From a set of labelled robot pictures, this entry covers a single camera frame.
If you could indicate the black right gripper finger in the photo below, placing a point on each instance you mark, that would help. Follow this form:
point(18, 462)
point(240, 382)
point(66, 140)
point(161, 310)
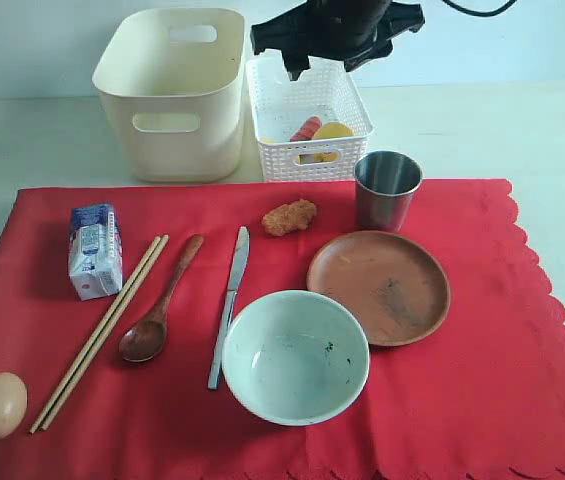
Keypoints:
point(378, 51)
point(295, 63)

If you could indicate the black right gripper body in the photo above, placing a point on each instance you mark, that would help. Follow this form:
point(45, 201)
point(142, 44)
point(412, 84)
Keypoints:
point(337, 28)

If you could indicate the red sausage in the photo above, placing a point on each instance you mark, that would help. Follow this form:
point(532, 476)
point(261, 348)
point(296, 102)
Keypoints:
point(307, 130)

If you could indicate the yellow lemon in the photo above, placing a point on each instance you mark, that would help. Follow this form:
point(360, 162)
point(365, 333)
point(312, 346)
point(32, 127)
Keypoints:
point(330, 130)

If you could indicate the fried chicken nugget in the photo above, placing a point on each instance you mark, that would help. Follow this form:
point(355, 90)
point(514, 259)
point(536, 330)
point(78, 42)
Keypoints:
point(287, 218)

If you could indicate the white woven plastic basket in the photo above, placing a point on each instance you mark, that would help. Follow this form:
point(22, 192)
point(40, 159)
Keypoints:
point(280, 106)

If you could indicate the cream plastic bin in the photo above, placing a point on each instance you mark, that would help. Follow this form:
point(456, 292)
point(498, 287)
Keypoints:
point(171, 84)

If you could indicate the stainless steel cup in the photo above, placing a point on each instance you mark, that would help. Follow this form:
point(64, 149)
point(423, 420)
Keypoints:
point(385, 183)

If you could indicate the silver table knife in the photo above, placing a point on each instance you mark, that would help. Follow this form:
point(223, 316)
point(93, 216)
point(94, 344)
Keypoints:
point(238, 267)

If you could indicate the brown round plate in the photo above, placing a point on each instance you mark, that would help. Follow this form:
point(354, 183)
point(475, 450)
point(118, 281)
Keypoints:
point(398, 291)

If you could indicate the red scalloped table cloth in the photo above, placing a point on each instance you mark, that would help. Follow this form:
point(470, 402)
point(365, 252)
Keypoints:
point(483, 397)

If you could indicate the blue white milk carton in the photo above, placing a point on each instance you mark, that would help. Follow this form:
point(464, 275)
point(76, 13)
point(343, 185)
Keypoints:
point(95, 265)

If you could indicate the pale green bowl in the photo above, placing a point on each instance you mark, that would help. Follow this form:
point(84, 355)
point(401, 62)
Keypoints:
point(295, 358)

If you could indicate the brown wooden spoon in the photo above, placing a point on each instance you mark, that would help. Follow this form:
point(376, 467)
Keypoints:
point(147, 337)

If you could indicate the left wooden chopstick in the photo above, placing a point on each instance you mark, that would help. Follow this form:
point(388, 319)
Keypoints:
point(97, 335)

